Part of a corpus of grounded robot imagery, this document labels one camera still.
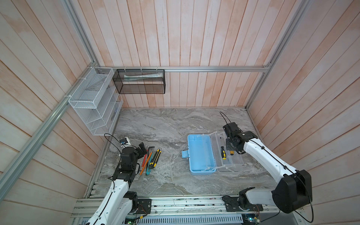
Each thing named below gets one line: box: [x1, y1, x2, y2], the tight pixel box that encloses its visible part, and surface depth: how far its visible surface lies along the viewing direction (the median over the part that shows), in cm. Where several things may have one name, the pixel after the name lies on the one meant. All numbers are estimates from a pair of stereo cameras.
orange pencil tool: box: [138, 151, 153, 178], surface depth 90 cm
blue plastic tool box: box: [181, 131, 245, 176], surface depth 87 cm
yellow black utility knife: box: [149, 148, 162, 169], surface depth 91 cm
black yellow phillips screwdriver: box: [219, 137, 227, 160], surface depth 82 cm
